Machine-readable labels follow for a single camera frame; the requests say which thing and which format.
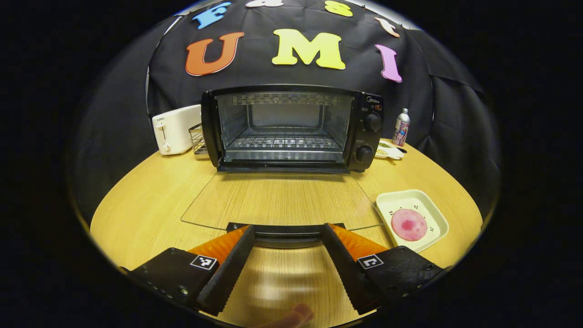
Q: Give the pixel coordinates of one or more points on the pink ham slice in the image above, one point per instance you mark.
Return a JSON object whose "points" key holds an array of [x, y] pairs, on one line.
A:
{"points": [[409, 224]]}

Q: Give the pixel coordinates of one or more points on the white square plate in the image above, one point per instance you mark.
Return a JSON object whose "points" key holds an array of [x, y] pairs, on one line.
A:
{"points": [[430, 205]]}

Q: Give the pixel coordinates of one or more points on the black backdrop cloth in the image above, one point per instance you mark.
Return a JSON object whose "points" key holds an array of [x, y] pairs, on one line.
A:
{"points": [[257, 68]]}

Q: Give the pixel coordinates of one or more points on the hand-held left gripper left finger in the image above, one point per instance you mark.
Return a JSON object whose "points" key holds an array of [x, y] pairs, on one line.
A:
{"points": [[227, 273]]}

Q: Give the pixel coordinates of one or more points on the white toaster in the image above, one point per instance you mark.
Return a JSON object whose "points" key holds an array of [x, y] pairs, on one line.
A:
{"points": [[175, 130]]}

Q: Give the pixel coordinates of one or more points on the white divided snack plate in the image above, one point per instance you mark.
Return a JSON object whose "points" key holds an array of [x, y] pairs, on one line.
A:
{"points": [[387, 152]]}

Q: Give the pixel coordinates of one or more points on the silver printed bottle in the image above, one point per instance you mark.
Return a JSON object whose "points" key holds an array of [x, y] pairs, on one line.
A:
{"points": [[401, 130]]}

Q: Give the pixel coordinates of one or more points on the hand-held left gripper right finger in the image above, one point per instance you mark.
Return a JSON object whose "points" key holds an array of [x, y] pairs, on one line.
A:
{"points": [[346, 269]]}

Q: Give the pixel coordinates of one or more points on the black electric oven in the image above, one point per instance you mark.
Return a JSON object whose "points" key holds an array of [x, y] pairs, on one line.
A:
{"points": [[364, 132]]}

